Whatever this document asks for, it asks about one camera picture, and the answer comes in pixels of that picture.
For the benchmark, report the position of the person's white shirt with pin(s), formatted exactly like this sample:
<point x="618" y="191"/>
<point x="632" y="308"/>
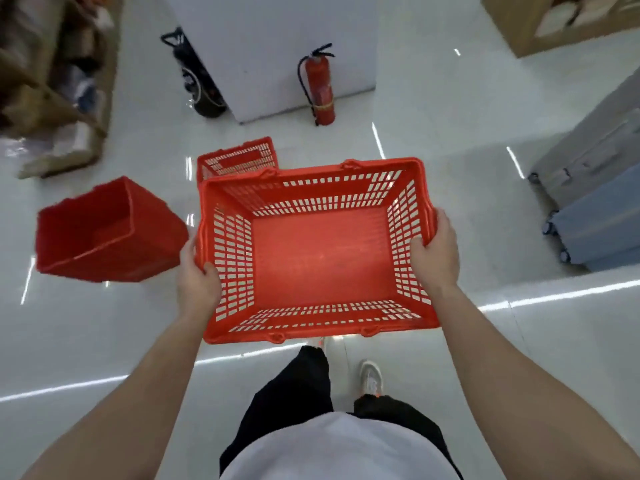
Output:
<point x="337" y="449"/>

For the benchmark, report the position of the red slotted shopping basket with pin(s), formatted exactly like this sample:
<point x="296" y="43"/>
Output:
<point x="320" y="254"/>
<point x="237" y="159"/>

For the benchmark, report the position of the red solid plastic bin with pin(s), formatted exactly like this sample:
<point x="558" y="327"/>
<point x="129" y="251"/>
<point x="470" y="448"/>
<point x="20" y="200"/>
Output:
<point x="107" y="232"/>

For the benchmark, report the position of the wooden goods shelf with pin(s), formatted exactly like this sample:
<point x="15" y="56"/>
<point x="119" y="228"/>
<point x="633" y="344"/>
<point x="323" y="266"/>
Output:
<point x="55" y="79"/>

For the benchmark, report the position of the cardboard box with goods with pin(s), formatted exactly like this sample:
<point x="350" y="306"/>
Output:
<point x="555" y="19"/>

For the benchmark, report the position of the person's white shoe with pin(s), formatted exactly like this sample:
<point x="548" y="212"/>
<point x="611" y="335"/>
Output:
<point x="370" y="377"/>

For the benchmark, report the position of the red fire extinguisher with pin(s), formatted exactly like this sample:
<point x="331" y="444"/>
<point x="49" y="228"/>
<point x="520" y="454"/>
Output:
<point x="320" y="87"/>

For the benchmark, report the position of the white pillar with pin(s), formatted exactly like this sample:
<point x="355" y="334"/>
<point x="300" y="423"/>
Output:
<point x="280" y="49"/>

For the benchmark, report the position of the person's right hand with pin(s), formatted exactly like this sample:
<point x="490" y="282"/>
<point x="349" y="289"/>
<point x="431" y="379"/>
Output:
<point x="437" y="259"/>

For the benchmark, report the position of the person's left hand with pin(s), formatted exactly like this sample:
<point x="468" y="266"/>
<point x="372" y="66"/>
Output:
<point x="196" y="289"/>

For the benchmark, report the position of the person's right thumb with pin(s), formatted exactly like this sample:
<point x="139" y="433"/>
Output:
<point x="419" y="247"/>

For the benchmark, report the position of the blue suitcase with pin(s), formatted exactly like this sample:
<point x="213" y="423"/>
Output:
<point x="600" y="224"/>

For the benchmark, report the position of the person's right forearm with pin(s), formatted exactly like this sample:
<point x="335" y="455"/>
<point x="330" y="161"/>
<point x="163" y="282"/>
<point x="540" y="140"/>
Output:
<point x="520" y="389"/>

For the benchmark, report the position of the person's left forearm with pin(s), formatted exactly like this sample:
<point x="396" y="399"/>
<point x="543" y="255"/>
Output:
<point x="125" y="399"/>

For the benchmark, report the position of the person's black trousers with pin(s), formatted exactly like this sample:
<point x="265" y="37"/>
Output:
<point x="300" y="394"/>

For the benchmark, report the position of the black fire extinguisher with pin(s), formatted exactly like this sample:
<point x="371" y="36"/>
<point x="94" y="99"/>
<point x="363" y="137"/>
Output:
<point x="200" y="79"/>

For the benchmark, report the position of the person's left thumb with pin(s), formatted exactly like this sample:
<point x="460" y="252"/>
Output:
<point x="212" y="277"/>

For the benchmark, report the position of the grey suitcase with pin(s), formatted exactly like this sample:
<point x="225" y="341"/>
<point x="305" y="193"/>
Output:
<point x="592" y="149"/>

